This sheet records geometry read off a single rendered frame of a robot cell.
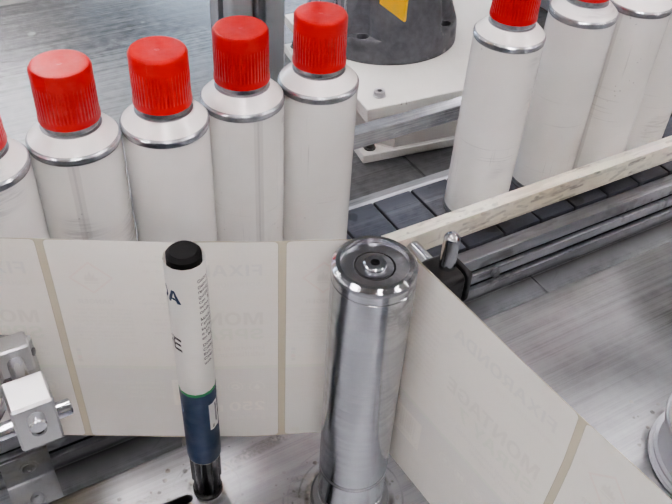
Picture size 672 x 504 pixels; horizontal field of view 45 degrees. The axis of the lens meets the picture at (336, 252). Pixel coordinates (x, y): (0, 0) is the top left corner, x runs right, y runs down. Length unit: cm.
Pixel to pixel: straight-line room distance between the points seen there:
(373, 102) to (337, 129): 27
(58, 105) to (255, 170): 13
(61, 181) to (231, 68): 12
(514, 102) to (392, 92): 22
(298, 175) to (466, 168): 16
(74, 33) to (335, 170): 59
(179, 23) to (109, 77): 15
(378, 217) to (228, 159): 20
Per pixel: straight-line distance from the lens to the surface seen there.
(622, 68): 70
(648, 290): 66
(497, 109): 61
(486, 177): 64
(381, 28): 85
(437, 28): 87
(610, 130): 72
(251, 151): 50
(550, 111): 68
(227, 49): 48
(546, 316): 61
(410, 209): 68
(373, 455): 43
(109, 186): 48
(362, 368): 37
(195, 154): 48
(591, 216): 72
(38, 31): 108
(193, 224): 51
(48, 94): 45
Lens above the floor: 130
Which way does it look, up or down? 42 degrees down
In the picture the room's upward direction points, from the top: 4 degrees clockwise
